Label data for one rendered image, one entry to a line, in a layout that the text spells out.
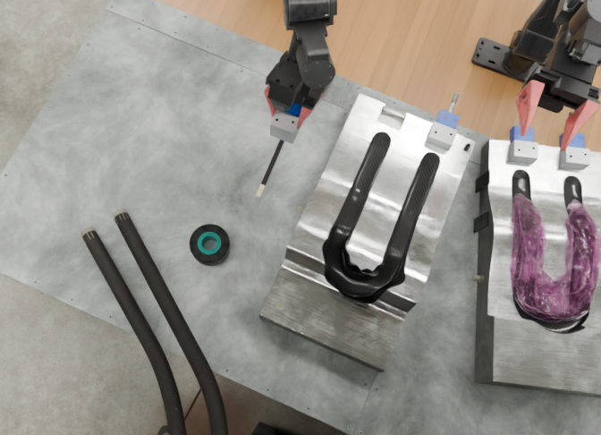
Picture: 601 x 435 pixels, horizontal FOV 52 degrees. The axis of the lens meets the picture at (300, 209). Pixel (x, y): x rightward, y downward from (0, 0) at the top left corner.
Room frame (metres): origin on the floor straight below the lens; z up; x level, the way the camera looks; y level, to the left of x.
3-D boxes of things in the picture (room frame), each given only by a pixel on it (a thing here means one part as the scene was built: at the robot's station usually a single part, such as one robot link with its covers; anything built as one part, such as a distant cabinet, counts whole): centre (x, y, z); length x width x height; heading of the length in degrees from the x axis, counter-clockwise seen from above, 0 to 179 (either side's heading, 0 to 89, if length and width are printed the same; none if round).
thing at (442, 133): (0.59, -0.28, 0.89); 0.13 x 0.05 x 0.05; 165
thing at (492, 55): (0.79, -0.45, 0.84); 0.20 x 0.07 x 0.08; 76
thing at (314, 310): (0.34, -0.14, 0.87); 0.50 x 0.26 x 0.14; 164
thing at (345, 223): (0.36, -0.16, 0.92); 0.35 x 0.16 x 0.09; 164
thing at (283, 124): (0.55, 0.04, 0.94); 0.13 x 0.05 x 0.05; 164
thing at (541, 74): (0.53, -0.38, 1.20); 0.10 x 0.07 x 0.07; 76
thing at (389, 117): (0.58, -0.16, 0.87); 0.05 x 0.05 x 0.04; 74
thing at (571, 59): (0.53, -0.38, 1.25); 0.07 x 0.06 x 0.11; 76
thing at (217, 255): (0.27, 0.17, 0.82); 0.08 x 0.08 x 0.04
